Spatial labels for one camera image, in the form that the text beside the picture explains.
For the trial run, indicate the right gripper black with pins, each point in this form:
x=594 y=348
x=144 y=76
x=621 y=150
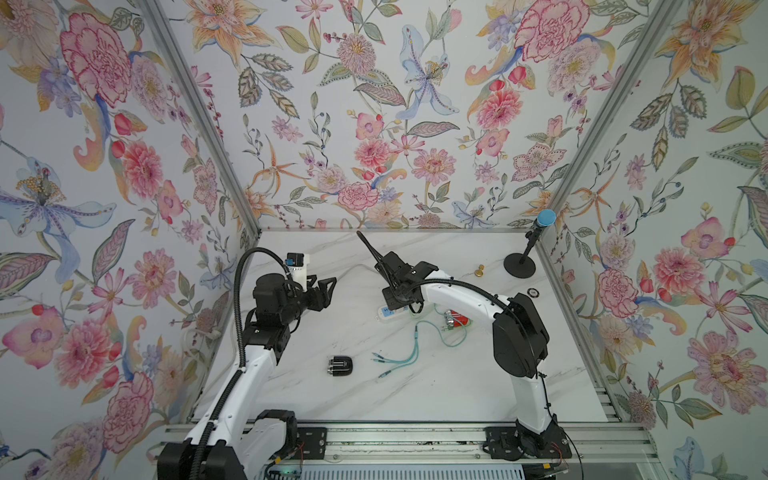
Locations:
x=387 y=293

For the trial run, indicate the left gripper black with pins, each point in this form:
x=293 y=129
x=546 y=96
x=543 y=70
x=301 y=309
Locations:
x=323 y=300

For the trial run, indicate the white power strip blue sockets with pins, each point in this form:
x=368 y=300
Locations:
x=387 y=315

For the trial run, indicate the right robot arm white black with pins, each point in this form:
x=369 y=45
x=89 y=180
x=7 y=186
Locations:
x=519 y=336

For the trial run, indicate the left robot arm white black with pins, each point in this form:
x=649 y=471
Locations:
x=223 y=444

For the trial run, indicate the blue microphone on black stand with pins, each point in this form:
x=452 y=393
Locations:
x=521 y=265

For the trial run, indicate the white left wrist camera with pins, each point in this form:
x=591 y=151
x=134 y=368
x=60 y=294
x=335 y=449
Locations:
x=297 y=264

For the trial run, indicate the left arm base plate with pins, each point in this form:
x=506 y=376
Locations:
x=308 y=443

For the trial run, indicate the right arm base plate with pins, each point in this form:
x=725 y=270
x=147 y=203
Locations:
x=517 y=442

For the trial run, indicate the aluminium rail front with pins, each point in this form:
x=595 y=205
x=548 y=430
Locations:
x=347 y=443

